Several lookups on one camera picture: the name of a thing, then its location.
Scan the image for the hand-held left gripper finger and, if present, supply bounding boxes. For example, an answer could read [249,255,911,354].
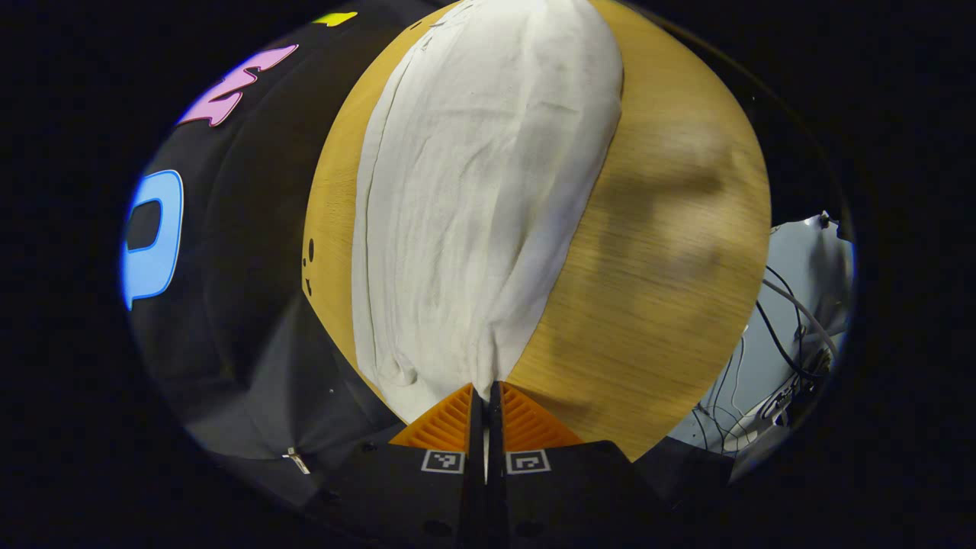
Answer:
[305,383,486,549]
[488,381,676,549]

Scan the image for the white jeans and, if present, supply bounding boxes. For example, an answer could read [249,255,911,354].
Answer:
[351,0,626,424]

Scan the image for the black backdrop cloth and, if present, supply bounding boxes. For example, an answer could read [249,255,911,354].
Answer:
[120,0,458,512]

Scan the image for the black cable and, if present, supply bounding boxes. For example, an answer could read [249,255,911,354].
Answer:
[755,263,828,382]

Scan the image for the white cable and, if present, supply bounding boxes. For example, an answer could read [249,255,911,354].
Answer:
[761,276,840,359]

